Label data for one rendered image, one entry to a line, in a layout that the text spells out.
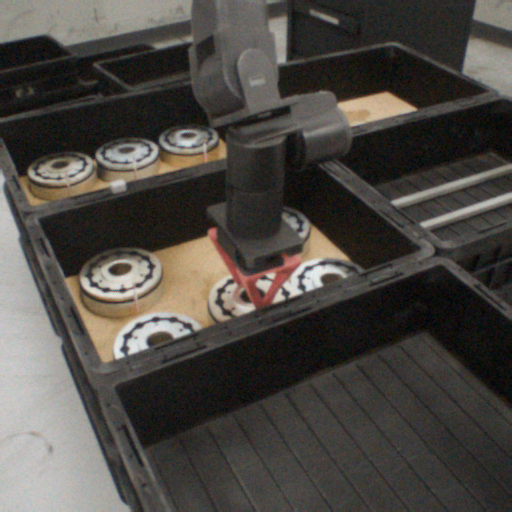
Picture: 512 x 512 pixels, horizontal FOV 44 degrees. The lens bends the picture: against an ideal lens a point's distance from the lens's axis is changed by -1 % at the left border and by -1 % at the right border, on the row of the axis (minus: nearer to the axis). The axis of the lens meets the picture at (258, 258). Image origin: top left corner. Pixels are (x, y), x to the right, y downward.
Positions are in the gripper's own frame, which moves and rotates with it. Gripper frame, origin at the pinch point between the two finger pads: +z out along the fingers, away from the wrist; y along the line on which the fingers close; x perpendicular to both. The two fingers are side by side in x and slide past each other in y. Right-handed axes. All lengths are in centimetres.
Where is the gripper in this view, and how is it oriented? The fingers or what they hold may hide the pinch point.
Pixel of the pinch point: (252, 290)
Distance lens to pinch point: 71.3
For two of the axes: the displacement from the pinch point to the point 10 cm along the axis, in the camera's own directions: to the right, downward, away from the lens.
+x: -8.8, 2.6, -3.8
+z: -0.2, 7.9, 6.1
